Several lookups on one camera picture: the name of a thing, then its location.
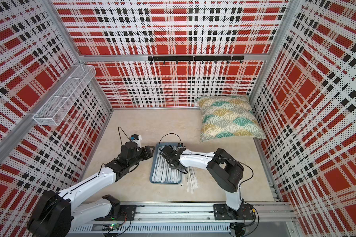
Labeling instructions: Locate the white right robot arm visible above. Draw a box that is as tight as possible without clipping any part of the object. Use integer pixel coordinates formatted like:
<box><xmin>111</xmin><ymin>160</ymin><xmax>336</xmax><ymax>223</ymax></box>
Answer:
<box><xmin>160</xmin><ymin>145</ymin><xmax>244</xmax><ymax>211</ymax></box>

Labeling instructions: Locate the geometric patterned cushion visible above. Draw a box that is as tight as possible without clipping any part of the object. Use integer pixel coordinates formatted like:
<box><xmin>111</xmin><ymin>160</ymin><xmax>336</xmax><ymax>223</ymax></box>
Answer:
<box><xmin>197</xmin><ymin>95</ymin><xmax>266</xmax><ymax>142</ymax></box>

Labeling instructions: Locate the blue storage box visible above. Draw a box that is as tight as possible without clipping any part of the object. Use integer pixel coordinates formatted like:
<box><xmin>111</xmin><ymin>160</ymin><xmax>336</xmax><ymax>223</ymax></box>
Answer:
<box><xmin>149</xmin><ymin>142</ymin><xmax>183</xmax><ymax>185</ymax></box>

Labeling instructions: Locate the black hook rail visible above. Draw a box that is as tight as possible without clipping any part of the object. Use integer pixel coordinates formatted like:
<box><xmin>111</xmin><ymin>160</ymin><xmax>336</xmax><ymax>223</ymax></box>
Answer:
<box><xmin>147</xmin><ymin>55</ymin><xmax>245</xmax><ymax>63</ymax></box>

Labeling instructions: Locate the white straw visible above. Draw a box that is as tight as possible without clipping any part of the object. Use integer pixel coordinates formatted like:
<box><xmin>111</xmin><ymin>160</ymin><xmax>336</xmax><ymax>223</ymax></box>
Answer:
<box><xmin>186</xmin><ymin>167</ymin><xmax>198</xmax><ymax>194</ymax></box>
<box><xmin>152</xmin><ymin>155</ymin><xmax>164</xmax><ymax>182</ymax></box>

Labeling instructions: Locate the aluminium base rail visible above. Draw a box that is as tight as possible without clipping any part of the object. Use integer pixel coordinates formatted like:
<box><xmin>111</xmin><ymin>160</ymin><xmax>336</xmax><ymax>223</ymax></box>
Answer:
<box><xmin>67</xmin><ymin>202</ymin><xmax>300</xmax><ymax>237</ymax></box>

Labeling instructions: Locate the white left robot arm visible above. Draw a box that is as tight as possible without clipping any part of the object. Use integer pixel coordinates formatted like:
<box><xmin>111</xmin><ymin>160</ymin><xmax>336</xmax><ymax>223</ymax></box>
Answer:
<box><xmin>27</xmin><ymin>141</ymin><xmax>155</xmax><ymax>237</ymax></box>

